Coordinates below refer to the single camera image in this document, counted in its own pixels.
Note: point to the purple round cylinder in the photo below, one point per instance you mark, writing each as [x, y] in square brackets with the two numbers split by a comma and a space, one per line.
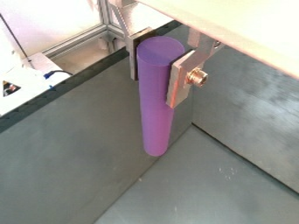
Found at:
[155, 54]

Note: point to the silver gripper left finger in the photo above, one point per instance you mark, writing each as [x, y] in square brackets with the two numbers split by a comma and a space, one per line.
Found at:
[132, 41]

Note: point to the white box with warning label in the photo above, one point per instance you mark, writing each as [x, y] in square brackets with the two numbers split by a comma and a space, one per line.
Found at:
[27, 81]

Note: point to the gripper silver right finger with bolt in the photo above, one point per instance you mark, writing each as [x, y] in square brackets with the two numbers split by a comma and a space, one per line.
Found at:
[186, 70]

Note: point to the aluminium extrusion frame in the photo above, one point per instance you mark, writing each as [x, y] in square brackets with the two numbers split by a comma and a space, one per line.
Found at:
[106, 29]

